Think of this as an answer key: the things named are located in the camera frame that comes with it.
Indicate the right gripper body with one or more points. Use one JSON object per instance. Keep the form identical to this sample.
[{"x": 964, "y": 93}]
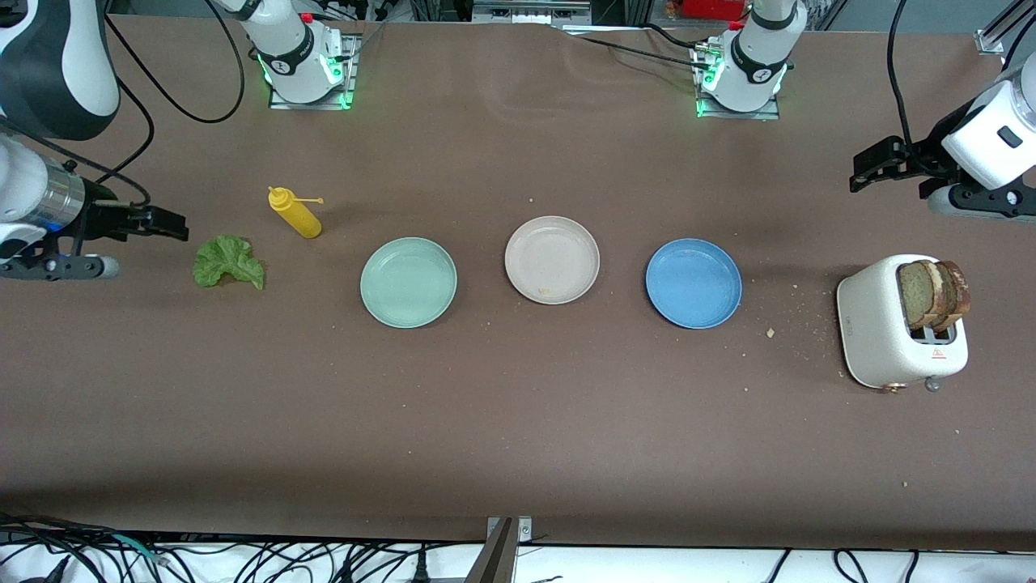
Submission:
[{"x": 102, "y": 220}]

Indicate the yellow mustard squeeze bottle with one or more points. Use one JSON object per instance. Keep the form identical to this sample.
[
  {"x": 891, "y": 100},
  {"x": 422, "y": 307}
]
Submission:
[{"x": 301, "y": 219}]

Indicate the brown bread slice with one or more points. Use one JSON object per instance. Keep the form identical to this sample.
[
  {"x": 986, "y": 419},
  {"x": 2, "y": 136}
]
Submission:
[{"x": 919, "y": 295}]

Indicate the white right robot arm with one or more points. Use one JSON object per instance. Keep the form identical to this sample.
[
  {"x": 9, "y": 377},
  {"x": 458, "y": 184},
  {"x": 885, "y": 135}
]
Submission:
[{"x": 89, "y": 57}]

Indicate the blue plate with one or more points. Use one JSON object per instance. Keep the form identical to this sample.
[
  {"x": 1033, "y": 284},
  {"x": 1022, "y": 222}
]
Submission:
[{"x": 694, "y": 283}]

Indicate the mint green plate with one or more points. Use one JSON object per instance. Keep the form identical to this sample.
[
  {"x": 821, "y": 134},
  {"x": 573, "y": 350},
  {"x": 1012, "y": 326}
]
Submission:
[{"x": 409, "y": 283}]

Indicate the beige plate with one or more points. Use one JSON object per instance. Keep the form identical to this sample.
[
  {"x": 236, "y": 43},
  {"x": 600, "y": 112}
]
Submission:
[{"x": 552, "y": 255}]

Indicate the green lettuce leaf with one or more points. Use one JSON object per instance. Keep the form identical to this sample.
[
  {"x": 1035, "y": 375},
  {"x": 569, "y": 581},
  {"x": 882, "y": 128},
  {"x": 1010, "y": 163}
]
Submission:
[{"x": 227, "y": 259}]

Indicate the aluminium profile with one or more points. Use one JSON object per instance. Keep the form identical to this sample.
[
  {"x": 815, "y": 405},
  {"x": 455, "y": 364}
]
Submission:
[{"x": 994, "y": 39}]

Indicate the brown bread slice speckled crust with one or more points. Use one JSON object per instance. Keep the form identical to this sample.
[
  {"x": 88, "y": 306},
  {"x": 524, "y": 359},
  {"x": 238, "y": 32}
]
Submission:
[{"x": 961, "y": 291}]

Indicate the white toaster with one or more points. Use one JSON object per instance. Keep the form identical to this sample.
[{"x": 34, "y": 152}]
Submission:
[{"x": 874, "y": 324}]

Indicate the red object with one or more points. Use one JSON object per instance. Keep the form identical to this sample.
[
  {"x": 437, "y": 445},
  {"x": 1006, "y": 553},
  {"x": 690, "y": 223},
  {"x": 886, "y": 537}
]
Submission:
[{"x": 712, "y": 8}]

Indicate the grey box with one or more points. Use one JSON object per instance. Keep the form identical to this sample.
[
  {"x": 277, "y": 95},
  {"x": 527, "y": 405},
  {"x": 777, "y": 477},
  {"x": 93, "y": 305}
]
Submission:
[{"x": 526, "y": 12}]

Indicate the black power plug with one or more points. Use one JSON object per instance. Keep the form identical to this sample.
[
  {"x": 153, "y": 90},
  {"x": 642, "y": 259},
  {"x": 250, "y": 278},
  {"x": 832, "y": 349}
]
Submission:
[{"x": 421, "y": 567}]

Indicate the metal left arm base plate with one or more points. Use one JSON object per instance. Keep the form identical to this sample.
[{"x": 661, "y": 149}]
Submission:
[{"x": 740, "y": 115}]

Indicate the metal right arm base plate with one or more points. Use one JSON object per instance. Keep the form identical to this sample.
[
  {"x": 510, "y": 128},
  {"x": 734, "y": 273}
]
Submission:
[{"x": 353, "y": 73}]

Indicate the metal bracket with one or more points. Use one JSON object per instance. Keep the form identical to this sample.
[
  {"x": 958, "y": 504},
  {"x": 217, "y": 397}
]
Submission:
[{"x": 498, "y": 559}]

